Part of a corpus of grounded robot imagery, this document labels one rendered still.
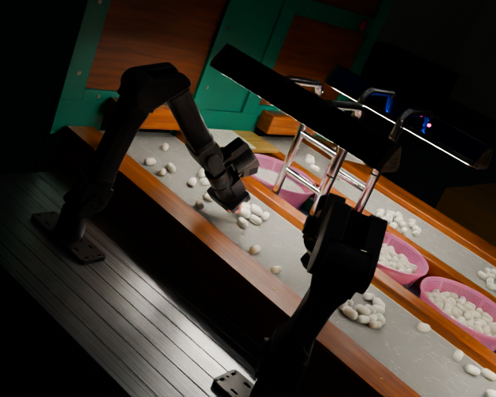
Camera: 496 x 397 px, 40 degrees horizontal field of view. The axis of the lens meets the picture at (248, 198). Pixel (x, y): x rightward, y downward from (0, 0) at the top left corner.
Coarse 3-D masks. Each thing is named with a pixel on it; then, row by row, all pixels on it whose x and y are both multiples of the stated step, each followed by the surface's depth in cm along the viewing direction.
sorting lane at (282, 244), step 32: (160, 160) 198; (192, 160) 208; (192, 192) 186; (224, 224) 175; (256, 224) 182; (288, 224) 190; (256, 256) 165; (288, 256) 172; (352, 320) 154; (416, 320) 167; (384, 352) 147; (416, 352) 152; (448, 352) 158; (416, 384) 140; (448, 384) 144; (480, 384) 150
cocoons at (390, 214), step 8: (312, 160) 248; (312, 168) 243; (376, 216) 223; (392, 216) 229; (400, 216) 230; (392, 224) 218; (400, 224) 222; (408, 224) 226; (416, 232) 219; (480, 272) 208; (488, 272) 212; (488, 280) 205
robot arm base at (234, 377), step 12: (228, 372) 130; (216, 384) 126; (228, 384) 127; (240, 384) 128; (252, 384) 130; (264, 384) 120; (228, 396) 125; (240, 396) 125; (252, 396) 122; (264, 396) 120; (276, 396) 120
